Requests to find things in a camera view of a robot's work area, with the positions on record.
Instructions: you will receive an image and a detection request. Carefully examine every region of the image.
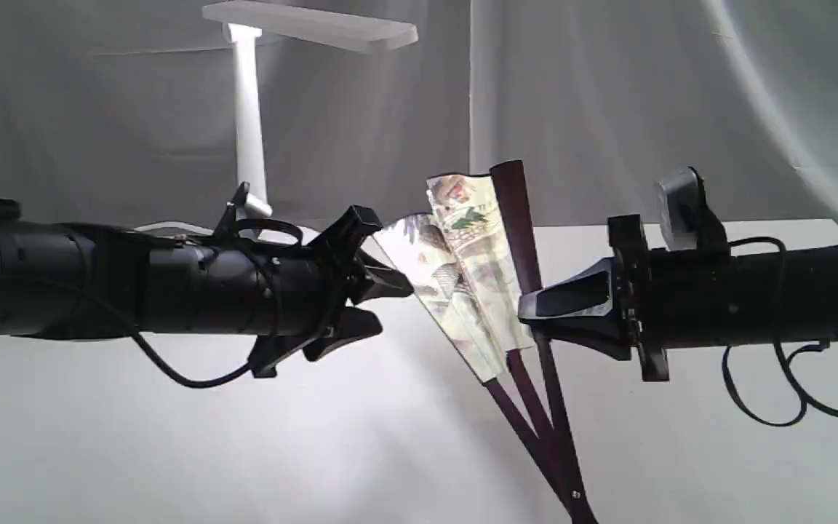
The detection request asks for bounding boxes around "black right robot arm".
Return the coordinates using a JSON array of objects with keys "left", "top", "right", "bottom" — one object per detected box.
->
[{"left": 516, "top": 215, "right": 838, "bottom": 382}]

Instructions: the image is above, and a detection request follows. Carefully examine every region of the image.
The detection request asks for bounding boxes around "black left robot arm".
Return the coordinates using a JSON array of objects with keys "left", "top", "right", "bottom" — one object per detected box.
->
[{"left": 0, "top": 196, "right": 415, "bottom": 390}]

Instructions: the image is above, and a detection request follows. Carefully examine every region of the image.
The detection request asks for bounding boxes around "painted paper folding fan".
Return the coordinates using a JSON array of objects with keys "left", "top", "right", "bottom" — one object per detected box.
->
[{"left": 375, "top": 159, "right": 596, "bottom": 523}]

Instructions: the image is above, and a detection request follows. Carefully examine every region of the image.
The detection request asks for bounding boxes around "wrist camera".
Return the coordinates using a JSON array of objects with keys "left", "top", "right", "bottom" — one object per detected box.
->
[
  {"left": 655, "top": 166, "right": 729, "bottom": 253},
  {"left": 212, "top": 181, "right": 273, "bottom": 241}
]

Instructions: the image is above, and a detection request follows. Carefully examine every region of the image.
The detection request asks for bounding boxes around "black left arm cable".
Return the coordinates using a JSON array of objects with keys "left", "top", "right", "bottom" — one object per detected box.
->
[{"left": 0, "top": 218, "right": 303, "bottom": 389}]

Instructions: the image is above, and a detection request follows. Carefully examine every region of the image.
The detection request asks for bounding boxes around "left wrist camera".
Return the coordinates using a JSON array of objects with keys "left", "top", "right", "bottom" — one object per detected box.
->
[{"left": 212, "top": 181, "right": 273, "bottom": 241}]

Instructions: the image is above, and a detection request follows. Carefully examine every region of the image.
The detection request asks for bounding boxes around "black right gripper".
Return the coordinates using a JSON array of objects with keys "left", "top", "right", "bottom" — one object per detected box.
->
[{"left": 518, "top": 215, "right": 671, "bottom": 382}]

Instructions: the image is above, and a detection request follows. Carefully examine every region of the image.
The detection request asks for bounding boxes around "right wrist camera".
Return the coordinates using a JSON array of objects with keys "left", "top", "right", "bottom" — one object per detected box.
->
[{"left": 655, "top": 166, "right": 729, "bottom": 253}]

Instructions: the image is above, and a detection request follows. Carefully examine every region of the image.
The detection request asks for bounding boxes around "white desk lamp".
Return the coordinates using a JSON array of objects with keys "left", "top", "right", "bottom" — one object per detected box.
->
[{"left": 201, "top": 0, "right": 418, "bottom": 245}]

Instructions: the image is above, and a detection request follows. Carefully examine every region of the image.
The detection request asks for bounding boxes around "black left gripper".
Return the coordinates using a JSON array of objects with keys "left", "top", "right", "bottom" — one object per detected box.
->
[{"left": 247, "top": 205, "right": 415, "bottom": 378}]

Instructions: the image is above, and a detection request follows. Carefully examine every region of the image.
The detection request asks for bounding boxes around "white backdrop curtain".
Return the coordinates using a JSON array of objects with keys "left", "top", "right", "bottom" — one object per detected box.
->
[{"left": 0, "top": 1, "right": 838, "bottom": 229}]

